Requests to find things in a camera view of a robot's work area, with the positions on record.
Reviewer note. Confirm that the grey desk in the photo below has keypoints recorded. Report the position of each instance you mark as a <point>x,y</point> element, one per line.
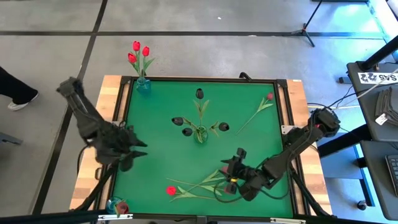
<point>373,186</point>

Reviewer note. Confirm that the stack of dark cloths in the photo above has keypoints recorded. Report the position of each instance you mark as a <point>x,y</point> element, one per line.
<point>388,102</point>

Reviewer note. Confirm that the white label sticker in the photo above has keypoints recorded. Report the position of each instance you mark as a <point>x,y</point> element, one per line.
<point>373,77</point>

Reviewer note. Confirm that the person's leg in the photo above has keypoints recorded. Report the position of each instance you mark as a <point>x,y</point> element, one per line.
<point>15,88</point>

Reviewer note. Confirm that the person's shoe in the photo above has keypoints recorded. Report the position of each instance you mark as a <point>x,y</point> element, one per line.
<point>18,105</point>

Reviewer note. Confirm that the black desk foot bar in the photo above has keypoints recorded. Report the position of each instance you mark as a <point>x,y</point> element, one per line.
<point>342,141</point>

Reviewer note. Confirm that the black tripod stand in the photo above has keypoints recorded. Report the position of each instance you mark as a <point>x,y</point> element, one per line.
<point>304,31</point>

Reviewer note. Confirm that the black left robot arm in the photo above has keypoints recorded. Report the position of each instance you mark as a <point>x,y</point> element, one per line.
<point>84,115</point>

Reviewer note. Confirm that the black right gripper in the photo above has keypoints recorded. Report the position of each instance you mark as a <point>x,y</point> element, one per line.
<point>244,174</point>

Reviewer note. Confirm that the green table mat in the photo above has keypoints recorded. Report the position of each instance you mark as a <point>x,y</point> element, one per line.
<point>161,149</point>

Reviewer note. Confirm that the blue glass vase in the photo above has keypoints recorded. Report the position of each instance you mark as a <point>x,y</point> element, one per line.
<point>143,85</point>
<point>112,204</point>

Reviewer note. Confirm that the white paper tag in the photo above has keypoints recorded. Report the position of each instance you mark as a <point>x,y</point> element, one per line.
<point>382,119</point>

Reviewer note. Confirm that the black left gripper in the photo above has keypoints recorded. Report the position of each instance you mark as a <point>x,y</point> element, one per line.
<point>113,146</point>

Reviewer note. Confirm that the black caster wheel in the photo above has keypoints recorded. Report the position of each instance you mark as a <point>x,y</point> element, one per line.
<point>361,205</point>

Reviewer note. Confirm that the black rig beam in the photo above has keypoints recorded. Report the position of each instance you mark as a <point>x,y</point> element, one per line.
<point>46,218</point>

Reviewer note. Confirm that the black desk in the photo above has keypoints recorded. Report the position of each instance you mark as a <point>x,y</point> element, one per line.
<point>363,102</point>

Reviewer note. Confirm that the grey stand foot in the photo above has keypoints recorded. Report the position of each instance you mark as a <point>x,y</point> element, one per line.
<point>11,139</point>

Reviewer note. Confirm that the long metal bracket plate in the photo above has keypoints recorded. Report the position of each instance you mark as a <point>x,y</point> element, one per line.
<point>118,216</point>
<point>287,221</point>

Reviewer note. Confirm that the black stand post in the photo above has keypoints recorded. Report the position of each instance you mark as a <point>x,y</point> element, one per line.
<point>381,54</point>

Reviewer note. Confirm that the black keyboard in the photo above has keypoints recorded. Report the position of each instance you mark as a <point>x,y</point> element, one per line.
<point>393,171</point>

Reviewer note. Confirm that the small black floor box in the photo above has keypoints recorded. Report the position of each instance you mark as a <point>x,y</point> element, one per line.
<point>344,80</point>

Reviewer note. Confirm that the black artificial tulip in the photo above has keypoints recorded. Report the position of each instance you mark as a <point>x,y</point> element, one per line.
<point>224,126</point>
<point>187,132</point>
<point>177,121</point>
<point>199,93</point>

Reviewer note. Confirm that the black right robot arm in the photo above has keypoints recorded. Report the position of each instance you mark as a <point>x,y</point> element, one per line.
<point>290,151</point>

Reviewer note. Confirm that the metal corner bracket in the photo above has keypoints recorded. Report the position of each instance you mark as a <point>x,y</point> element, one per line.
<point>286,129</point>

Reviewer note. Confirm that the bright red artificial tulip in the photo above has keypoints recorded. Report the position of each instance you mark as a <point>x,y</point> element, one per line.
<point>171,190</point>
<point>132,58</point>
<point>136,45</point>
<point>145,51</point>

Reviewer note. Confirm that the green glass vase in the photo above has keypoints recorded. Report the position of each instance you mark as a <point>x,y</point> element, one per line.
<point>201,135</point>

